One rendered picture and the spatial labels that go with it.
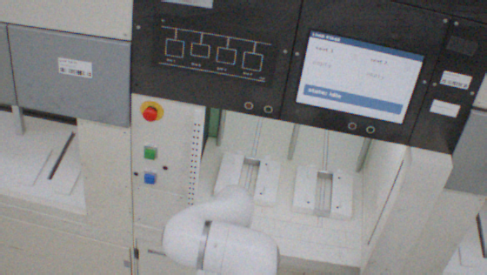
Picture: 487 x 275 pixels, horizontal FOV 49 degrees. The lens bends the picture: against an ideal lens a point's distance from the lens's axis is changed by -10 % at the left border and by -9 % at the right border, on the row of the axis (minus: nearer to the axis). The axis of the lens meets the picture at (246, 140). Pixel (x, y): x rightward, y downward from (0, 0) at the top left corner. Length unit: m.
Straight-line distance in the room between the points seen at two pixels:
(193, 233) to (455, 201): 0.90
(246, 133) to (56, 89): 0.92
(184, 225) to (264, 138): 1.24
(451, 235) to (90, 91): 1.16
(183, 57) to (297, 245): 0.79
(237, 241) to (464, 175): 0.79
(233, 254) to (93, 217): 0.97
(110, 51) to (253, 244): 0.67
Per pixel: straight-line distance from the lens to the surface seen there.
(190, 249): 1.08
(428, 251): 1.89
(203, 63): 1.45
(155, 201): 1.82
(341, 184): 2.13
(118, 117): 1.61
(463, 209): 1.76
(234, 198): 1.18
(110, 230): 1.99
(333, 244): 1.97
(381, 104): 1.48
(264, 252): 1.08
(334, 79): 1.43
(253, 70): 1.44
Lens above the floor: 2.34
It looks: 41 degrees down
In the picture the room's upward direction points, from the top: 9 degrees clockwise
